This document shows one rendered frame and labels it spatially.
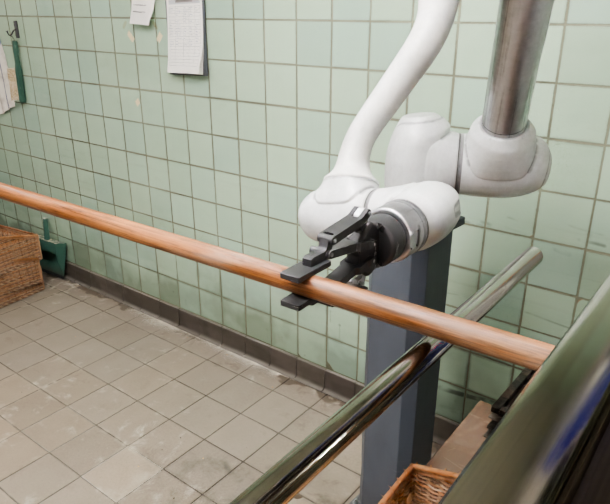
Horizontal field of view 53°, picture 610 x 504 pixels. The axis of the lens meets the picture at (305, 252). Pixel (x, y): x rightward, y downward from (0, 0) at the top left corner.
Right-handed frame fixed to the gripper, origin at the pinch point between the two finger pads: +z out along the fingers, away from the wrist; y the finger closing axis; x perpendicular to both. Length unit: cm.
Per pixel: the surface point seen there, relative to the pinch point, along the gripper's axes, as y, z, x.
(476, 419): 62, -67, -3
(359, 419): 2.6, 16.4, -18.3
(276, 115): 7, -126, 107
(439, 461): 62, -48, -2
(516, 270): 2.5, -25.4, -18.8
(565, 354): -24, 41, -39
